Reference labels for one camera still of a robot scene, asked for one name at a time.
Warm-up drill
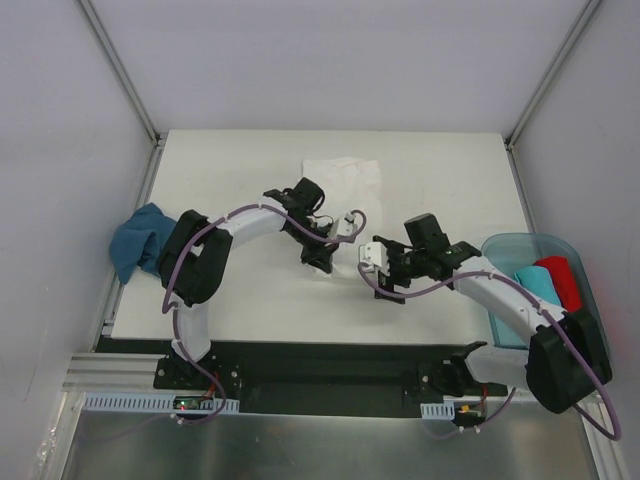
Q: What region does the white printed t shirt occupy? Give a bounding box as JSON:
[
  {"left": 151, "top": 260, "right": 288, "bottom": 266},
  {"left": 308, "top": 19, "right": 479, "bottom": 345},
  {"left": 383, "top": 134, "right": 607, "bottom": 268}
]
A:
[{"left": 302, "top": 157, "right": 383, "bottom": 280}]

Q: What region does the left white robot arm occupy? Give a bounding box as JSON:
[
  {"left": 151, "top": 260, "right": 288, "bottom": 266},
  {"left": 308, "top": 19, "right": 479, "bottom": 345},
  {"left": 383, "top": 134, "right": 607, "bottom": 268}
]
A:
[{"left": 157, "top": 177, "right": 356, "bottom": 389}]

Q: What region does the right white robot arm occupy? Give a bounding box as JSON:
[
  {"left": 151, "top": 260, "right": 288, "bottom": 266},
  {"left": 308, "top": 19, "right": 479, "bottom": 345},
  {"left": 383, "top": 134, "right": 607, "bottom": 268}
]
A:
[{"left": 359, "top": 213, "right": 613, "bottom": 413}]

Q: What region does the teal plastic bin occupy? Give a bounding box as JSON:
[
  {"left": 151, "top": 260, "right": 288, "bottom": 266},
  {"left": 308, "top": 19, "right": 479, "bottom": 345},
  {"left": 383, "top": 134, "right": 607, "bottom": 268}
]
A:
[{"left": 480, "top": 232, "right": 614, "bottom": 351}]

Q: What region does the cyan rolled t shirt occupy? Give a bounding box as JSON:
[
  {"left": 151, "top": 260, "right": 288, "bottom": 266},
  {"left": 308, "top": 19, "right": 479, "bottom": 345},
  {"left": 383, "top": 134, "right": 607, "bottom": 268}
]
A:
[{"left": 513, "top": 265, "right": 561, "bottom": 306}]

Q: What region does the red rolled t shirt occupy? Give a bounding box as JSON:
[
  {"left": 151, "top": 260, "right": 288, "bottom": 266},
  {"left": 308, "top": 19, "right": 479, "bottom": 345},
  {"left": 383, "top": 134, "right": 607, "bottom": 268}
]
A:
[{"left": 534, "top": 256, "right": 584, "bottom": 312}]

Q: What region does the dark blue t shirt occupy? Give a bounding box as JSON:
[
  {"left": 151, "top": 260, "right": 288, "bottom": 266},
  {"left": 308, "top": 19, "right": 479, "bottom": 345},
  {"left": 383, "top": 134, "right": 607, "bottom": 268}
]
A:
[{"left": 109, "top": 203, "right": 176, "bottom": 284}]

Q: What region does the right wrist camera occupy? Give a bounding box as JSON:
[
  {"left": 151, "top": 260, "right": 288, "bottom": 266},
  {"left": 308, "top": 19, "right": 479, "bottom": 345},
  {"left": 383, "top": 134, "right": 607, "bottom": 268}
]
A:
[{"left": 358, "top": 241, "right": 390, "bottom": 276}]

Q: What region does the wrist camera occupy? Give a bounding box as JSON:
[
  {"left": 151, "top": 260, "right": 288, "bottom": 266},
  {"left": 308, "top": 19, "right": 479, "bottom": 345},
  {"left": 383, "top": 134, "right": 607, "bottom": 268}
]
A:
[
  {"left": 358, "top": 241, "right": 390, "bottom": 276},
  {"left": 331, "top": 212, "right": 358, "bottom": 243}
]

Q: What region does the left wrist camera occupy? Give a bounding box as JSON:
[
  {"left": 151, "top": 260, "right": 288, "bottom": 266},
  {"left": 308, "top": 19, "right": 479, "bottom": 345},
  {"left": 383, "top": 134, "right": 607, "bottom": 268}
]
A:
[{"left": 331, "top": 212, "right": 358, "bottom": 243}]

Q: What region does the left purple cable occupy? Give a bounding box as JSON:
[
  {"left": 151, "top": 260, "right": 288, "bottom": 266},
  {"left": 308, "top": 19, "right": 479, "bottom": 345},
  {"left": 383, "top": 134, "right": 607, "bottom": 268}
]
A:
[{"left": 162, "top": 203, "right": 369, "bottom": 426}]

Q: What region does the purple cable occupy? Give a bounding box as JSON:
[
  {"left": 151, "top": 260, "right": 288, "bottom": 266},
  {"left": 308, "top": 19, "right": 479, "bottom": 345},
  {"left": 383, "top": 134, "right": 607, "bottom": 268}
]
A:
[
  {"left": 162, "top": 203, "right": 369, "bottom": 426},
  {"left": 357, "top": 259, "right": 624, "bottom": 444}
]

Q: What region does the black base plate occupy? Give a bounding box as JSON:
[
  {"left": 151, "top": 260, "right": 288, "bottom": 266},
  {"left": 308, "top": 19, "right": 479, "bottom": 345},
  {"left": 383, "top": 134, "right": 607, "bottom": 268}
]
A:
[{"left": 94, "top": 337, "right": 521, "bottom": 417}]

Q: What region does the right slotted cable duct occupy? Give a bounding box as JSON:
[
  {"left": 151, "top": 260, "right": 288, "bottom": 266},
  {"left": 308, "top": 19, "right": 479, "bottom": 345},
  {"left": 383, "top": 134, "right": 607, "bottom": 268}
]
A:
[{"left": 420, "top": 401, "right": 456, "bottom": 421}]

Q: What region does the slotted cable duct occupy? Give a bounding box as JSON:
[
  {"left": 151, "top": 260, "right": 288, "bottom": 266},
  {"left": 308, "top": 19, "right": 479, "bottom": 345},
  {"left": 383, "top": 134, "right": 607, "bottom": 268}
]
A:
[
  {"left": 83, "top": 392, "right": 240, "bottom": 415},
  {"left": 420, "top": 401, "right": 456, "bottom": 421}
]

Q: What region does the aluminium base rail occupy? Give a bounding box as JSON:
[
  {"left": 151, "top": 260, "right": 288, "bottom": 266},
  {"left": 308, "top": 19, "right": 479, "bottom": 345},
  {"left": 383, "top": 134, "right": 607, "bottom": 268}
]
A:
[{"left": 62, "top": 319, "right": 161, "bottom": 389}]

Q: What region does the left slotted cable duct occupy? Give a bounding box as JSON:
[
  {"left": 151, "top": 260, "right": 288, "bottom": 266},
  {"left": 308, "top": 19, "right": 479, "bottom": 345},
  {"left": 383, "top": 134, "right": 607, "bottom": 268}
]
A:
[{"left": 83, "top": 392, "right": 240, "bottom": 415}]

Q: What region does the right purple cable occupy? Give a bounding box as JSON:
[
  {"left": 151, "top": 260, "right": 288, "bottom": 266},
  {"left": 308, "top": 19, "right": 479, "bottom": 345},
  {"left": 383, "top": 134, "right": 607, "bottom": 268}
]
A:
[{"left": 357, "top": 259, "right": 624, "bottom": 444}]

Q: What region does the right aluminium frame post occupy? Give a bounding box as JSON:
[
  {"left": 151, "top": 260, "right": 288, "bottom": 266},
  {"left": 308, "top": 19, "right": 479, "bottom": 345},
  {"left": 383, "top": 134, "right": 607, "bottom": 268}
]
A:
[{"left": 504, "top": 0, "right": 605, "bottom": 149}]

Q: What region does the aluminium frame post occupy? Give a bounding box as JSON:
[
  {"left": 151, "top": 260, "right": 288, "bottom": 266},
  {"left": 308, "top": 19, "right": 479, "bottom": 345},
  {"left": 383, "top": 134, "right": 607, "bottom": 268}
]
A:
[
  {"left": 75, "top": 0, "right": 162, "bottom": 146},
  {"left": 504, "top": 0, "right": 605, "bottom": 149}
]

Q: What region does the left aluminium frame post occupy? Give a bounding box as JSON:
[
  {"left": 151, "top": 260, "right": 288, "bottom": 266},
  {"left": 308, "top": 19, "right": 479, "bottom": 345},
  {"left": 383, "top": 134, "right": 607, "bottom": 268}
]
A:
[{"left": 75, "top": 0, "right": 162, "bottom": 146}]

